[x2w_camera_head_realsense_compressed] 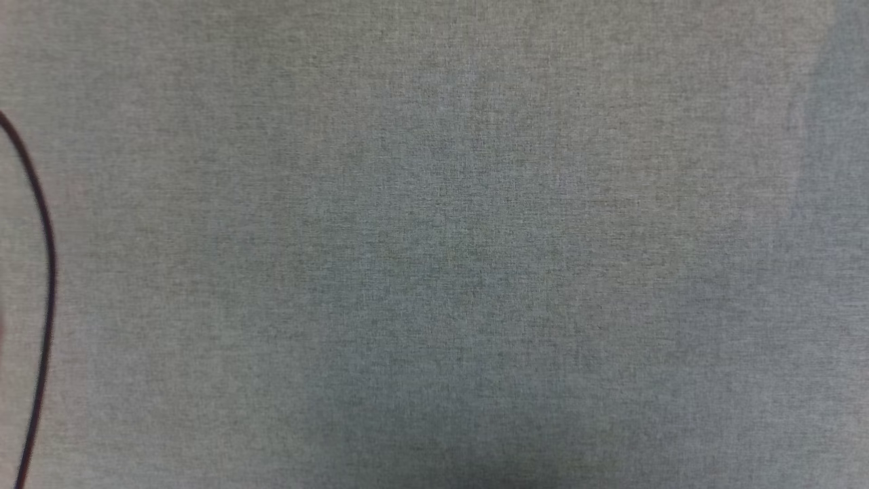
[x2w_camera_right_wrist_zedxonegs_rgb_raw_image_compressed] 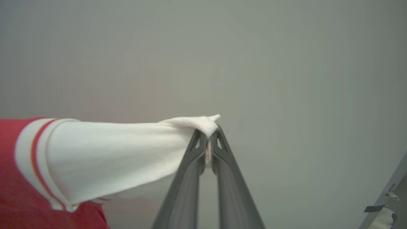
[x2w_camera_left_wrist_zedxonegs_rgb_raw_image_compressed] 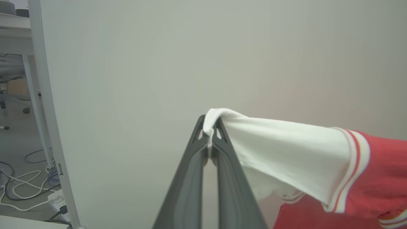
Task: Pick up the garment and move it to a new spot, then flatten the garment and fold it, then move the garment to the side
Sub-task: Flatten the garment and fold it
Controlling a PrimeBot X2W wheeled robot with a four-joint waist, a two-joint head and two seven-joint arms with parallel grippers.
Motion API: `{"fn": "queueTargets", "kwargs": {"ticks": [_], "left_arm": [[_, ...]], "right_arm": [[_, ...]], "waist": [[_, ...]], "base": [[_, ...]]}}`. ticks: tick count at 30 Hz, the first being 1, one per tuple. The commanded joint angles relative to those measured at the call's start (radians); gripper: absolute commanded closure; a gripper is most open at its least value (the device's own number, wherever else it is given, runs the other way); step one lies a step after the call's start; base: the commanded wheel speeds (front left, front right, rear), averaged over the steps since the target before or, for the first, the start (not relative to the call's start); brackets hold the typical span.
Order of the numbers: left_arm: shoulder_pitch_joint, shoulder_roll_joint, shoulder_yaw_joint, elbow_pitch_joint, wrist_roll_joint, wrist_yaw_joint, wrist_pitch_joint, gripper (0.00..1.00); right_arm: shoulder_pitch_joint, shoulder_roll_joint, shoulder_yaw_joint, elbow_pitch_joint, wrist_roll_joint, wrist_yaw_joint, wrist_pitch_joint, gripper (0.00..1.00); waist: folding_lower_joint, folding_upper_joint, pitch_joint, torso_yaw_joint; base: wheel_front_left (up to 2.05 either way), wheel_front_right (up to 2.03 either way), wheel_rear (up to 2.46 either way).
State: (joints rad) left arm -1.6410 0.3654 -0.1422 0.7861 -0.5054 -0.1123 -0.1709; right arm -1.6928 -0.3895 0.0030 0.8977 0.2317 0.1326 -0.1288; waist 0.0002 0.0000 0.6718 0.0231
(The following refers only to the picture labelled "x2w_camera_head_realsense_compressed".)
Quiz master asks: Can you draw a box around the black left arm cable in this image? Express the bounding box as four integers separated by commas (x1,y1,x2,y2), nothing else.
0,112,57,489

